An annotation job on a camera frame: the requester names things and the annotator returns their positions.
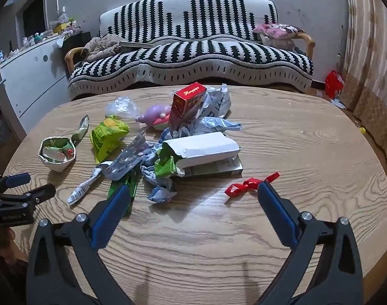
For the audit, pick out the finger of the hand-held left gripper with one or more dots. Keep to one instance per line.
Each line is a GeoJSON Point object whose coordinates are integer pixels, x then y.
{"type": "Point", "coordinates": [17, 179]}
{"type": "Point", "coordinates": [37, 193]}

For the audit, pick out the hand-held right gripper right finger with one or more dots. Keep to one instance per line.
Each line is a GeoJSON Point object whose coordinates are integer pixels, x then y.
{"type": "Point", "coordinates": [276, 211]}

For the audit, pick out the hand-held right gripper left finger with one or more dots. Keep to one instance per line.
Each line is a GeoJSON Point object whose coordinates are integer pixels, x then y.
{"type": "Point", "coordinates": [110, 216]}

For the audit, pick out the green snack packet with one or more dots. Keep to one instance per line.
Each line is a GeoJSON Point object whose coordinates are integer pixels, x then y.
{"type": "Point", "coordinates": [106, 136]}

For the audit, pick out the person's left hand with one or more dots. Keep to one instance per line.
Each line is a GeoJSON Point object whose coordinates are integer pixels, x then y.
{"type": "Point", "coordinates": [10, 235]}

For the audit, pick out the crumpled paper cup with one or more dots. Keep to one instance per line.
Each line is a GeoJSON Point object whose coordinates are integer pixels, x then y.
{"type": "Point", "coordinates": [55, 163]}

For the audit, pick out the green strip packet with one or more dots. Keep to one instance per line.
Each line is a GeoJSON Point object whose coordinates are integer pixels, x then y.
{"type": "Point", "coordinates": [133, 184]}

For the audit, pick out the white barcode wrapper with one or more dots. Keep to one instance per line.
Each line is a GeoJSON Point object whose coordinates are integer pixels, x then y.
{"type": "Point", "coordinates": [82, 189]}

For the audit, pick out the red ribbon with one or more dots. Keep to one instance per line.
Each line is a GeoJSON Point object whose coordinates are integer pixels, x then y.
{"type": "Point", "coordinates": [244, 186]}

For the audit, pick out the silver blister pack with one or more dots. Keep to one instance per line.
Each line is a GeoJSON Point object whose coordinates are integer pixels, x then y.
{"type": "Point", "coordinates": [126, 162]}

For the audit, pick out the flat printed box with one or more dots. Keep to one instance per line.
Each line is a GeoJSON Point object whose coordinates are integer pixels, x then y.
{"type": "Point", "coordinates": [218, 166]}

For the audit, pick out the green white torn wrapper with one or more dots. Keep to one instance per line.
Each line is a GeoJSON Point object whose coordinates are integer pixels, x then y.
{"type": "Point", "coordinates": [166, 166]}

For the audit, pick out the green white wrapper scrap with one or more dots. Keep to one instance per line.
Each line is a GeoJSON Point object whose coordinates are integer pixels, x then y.
{"type": "Point", "coordinates": [80, 130]}

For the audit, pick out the white long carton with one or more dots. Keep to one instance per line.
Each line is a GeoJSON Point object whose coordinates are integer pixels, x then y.
{"type": "Point", "coordinates": [203, 147]}

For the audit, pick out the white cabinet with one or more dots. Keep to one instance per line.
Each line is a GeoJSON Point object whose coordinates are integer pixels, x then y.
{"type": "Point", "coordinates": [31, 79]}

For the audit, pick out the pink toy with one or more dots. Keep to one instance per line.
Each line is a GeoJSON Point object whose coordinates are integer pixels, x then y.
{"type": "Point", "coordinates": [155, 114]}

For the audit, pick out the clear plastic wrapper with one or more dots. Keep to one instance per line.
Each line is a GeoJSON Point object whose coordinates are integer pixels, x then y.
{"type": "Point", "coordinates": [122, 104]}

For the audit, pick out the white paper scrap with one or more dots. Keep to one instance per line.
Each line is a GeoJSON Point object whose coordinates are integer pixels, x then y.
{"type": "Point", "coordinates": [338, 103]}

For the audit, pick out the red box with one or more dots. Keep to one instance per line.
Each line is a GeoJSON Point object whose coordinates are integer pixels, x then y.
{"type": "Point", "coordinates": [187, 101]}

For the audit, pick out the red bag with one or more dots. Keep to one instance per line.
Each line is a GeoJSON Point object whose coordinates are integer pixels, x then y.
{"type": "Point", "coordinates": [334, 84]}

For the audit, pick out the row of small figurines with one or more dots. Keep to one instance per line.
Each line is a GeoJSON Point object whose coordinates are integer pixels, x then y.
{"type": "Point", "coordinates": [31, 39]}

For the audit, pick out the black side cabinet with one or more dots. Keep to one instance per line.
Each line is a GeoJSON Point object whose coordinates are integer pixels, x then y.
{"type": "Point", "coordinates": [74, 43]}

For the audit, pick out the brown crumpled cloth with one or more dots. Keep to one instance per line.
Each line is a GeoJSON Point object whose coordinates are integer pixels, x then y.
{"type": "Point", "coordinates": [101, 47]}

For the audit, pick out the dark window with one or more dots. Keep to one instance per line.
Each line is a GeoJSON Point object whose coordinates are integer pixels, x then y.
{"type": "Point", "coordinates": [33, 16]}

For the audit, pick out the clear plastic bottle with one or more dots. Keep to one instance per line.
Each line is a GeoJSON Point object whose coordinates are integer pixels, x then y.
{"type": "Point", "coordinates": [64, 16]}

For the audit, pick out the grey flat board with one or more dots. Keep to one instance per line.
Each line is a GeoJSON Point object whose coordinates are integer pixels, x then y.
{"type": "Point", "coordinates": [136, 46]}

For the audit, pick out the black white striped sofa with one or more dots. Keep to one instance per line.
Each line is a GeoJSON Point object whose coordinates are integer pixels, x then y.
{"type": "Point", "coordinates": [187, 57]}

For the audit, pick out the pink plush pillow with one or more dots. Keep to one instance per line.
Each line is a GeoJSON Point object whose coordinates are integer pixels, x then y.
{"type": "Point", "coordinates": [279, 31]}

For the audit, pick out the beige patterned curtain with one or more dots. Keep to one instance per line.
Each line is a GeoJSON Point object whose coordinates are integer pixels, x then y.
{"type": "Point", "coordinates": [371, 54]}

